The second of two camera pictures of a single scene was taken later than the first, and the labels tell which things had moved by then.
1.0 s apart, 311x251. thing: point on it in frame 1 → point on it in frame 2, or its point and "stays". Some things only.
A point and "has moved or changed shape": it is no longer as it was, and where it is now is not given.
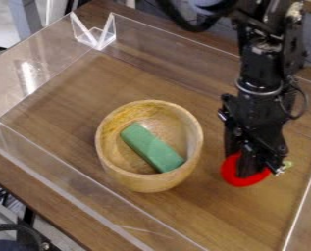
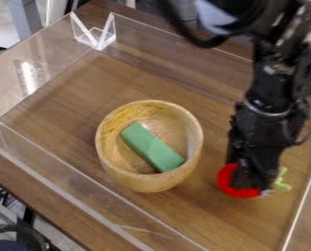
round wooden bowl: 149,141 stays
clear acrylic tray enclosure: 138,141 stays
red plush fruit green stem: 229,174 has moved or changed shape
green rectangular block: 151,148 stays
